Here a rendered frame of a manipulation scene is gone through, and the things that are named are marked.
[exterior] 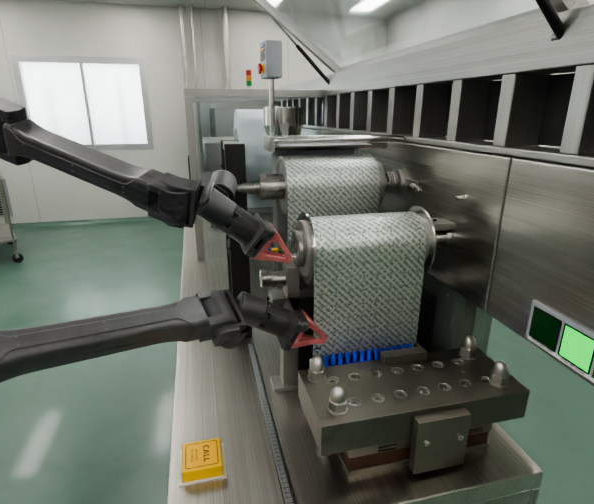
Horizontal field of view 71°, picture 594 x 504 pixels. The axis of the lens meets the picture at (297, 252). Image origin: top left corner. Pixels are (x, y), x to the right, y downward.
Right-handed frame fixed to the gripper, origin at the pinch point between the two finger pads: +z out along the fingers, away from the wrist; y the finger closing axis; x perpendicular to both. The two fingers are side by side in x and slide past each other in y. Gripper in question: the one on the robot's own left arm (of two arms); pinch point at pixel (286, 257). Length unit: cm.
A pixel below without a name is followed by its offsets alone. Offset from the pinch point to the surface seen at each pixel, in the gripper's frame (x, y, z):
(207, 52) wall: 84, -554, -32
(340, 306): -1.3, 5.2, 13.8
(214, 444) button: -35.0, 12.9, 6.3
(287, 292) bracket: -6.6, -2.6, 6.4
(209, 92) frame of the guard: 21, -99, -24
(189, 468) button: -37.8, 17.3, 2.6
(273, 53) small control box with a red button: 38, -54, -19
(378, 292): 5.6, 5.4, 18.6
